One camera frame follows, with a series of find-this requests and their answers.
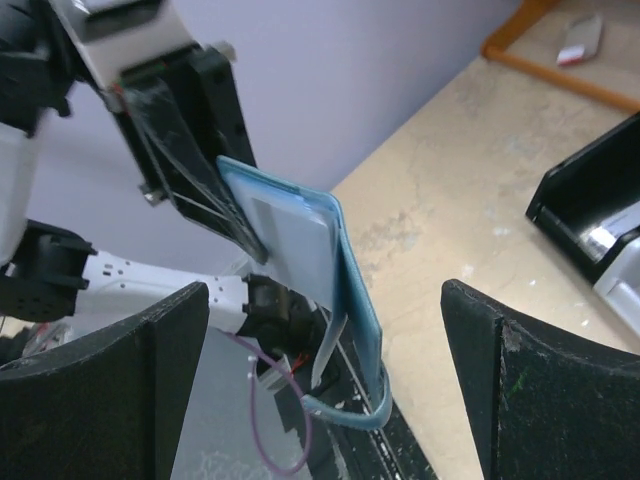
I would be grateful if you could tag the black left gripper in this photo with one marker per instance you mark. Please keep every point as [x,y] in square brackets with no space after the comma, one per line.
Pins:
[178,114]

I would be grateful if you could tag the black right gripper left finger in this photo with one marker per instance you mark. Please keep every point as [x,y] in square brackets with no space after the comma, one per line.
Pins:
[109,405]

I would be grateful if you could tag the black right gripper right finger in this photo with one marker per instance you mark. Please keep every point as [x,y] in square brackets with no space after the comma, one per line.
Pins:
[542,403]

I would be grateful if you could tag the blue leather card holder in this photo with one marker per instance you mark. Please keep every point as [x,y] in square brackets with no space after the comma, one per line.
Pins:
[310,253]

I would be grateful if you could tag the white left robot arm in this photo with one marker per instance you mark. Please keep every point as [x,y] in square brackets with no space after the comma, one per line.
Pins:
[49,273]

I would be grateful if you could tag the three-compartment sorting tray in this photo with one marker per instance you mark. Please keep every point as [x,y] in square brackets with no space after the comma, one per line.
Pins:
[588,207]

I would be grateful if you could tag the orange wooden rack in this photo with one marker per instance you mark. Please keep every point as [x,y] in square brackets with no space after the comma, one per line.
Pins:
[534,37]

